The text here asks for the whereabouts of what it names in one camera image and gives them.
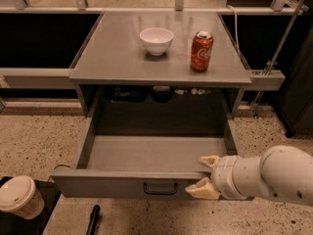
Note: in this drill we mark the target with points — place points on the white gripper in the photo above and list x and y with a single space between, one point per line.
224 176

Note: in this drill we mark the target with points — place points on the grey top drawer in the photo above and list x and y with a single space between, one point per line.
148 150

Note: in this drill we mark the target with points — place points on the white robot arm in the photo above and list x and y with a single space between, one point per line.
282 174

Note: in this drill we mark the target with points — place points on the grey metal drawer cabinet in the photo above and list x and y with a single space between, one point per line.
115 55

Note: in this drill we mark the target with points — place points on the black pen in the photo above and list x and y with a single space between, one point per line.
94 216

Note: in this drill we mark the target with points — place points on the red cola can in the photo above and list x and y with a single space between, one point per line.
201 50

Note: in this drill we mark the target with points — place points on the white ceramic bowl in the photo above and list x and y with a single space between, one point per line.
156 40

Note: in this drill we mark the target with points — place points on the white lidded paper cup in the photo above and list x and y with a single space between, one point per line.
21 197

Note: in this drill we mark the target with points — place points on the black tray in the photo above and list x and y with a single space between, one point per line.
11 224

